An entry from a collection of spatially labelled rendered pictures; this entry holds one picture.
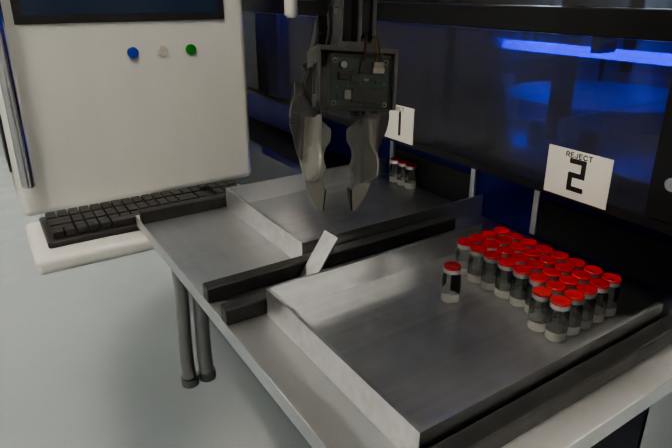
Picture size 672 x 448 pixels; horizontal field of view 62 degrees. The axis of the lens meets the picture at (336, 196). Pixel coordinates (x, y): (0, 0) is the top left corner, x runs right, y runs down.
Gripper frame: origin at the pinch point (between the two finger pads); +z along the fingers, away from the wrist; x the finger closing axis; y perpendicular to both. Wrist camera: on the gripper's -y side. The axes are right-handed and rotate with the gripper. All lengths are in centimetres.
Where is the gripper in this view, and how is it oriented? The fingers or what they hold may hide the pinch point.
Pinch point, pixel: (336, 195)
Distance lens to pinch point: 55.7
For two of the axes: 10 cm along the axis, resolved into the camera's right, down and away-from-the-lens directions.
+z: -0.4, 9.9, 1.5
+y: 2.0, 1.5, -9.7
